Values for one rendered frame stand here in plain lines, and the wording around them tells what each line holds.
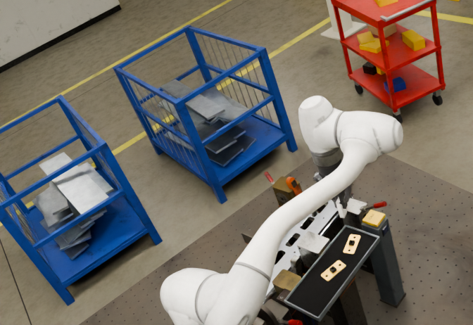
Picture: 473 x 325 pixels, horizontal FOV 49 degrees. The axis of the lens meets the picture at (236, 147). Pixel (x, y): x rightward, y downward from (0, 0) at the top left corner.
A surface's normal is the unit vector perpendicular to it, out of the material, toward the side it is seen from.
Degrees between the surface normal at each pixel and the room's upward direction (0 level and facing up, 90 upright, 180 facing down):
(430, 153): 0
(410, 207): 0
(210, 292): 18
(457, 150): 0
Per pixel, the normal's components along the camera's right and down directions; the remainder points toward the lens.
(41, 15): 0.54, 0.32
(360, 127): -0.46, -0.49
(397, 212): -0.31, -0.78
